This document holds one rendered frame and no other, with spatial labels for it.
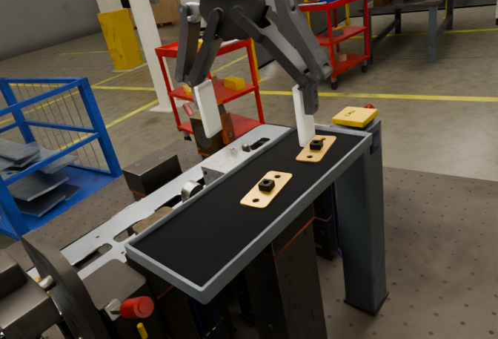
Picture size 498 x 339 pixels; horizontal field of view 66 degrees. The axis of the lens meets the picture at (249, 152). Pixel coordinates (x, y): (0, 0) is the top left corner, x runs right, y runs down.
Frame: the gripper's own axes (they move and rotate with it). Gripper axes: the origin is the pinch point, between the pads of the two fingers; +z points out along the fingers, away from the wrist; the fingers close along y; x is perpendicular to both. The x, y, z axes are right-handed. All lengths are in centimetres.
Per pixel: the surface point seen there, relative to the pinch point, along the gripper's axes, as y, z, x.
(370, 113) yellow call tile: 6.1, 8.9, 27.0
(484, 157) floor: 20, 125, 230
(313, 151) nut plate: 2.2, 8.6, 10.8
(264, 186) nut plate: 0.3, 7.8, -1.0
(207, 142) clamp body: -46, 26, 41
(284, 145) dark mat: -3.7, 8.9, 12.6
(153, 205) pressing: -36.6, 24.9, 8.8
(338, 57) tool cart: -140, 99, 400
